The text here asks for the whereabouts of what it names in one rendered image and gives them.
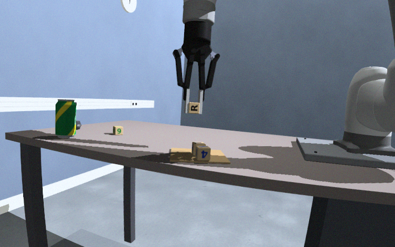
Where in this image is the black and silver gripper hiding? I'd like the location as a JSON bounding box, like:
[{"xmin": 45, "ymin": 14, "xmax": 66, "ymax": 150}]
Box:
[{"xmin": 173, "ymin": 21, "xmax": 220, "ymax": 114}]

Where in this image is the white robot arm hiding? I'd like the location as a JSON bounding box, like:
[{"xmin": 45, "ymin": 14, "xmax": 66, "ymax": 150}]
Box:
[{"xmin": 183, "ymin": 0, "xmax": 395, "ymax": 156}]

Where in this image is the green and yellow drink can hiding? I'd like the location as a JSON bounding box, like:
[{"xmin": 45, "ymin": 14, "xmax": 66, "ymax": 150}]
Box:
[{"xmin": 55, "ymin": 99, "xmax": 76, "ymax": 138}]

